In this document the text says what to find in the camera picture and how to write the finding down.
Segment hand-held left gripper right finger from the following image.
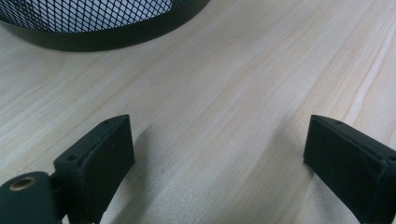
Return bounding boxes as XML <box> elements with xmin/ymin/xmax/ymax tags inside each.
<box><xmin>303</xmin><ymin>114</ymin><xmax>396</xmax><ymax>224</ymax></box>

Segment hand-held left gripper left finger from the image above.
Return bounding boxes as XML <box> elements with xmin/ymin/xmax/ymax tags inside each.
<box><xmin>53</xmin><ymin>114</ymin><xmax>136</xmax><ymax>224</ymax></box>

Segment black mesh basket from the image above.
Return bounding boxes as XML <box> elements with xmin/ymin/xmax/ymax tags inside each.
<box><xmin>0</xmin><ymin>0</ymin><xmax>211</xmax><ymax>52</ymax></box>

